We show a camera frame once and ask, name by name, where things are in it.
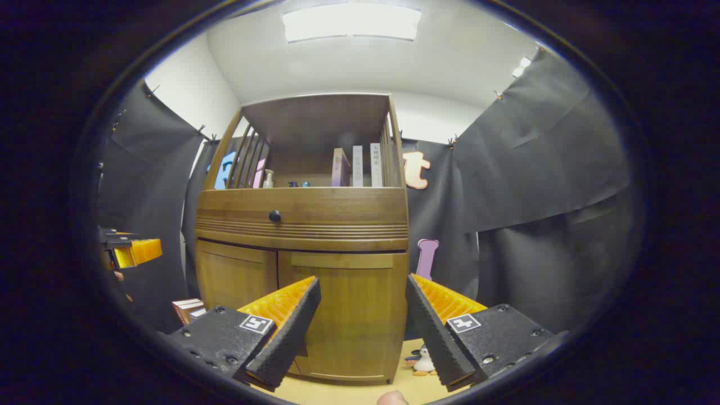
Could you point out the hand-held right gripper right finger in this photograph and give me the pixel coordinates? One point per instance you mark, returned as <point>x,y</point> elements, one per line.
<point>436,337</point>

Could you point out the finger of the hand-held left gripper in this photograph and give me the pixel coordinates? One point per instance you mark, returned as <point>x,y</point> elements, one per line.
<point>118,236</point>
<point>143,251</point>

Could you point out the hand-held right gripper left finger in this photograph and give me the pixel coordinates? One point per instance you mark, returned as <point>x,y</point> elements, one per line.
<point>289,332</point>

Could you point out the wooden cabinet door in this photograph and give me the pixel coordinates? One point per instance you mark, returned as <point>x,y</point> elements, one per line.
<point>354,315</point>
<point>236,275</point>

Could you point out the wooden double-door shoe cabinet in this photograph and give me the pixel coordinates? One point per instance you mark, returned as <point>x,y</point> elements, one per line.
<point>315,118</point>

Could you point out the wooden cabinet drawer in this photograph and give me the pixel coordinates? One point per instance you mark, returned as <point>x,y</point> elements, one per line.
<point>337,216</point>

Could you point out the penguin toy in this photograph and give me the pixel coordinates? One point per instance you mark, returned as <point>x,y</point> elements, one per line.
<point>424,361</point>

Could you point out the red book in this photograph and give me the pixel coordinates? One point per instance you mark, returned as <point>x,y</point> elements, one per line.
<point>184,308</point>

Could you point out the small pump bottle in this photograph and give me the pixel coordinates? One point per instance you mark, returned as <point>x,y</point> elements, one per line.
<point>268,180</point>

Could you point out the black backdrop cloth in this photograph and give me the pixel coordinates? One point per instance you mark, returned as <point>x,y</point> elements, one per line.
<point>540,197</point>

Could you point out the white book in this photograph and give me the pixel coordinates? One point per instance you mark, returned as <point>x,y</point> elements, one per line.
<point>376,165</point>

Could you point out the small ceiling light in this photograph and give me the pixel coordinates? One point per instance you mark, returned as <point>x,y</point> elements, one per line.
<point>522,66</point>

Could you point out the large ceiling light panel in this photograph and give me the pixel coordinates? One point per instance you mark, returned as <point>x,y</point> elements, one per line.
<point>351,22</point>

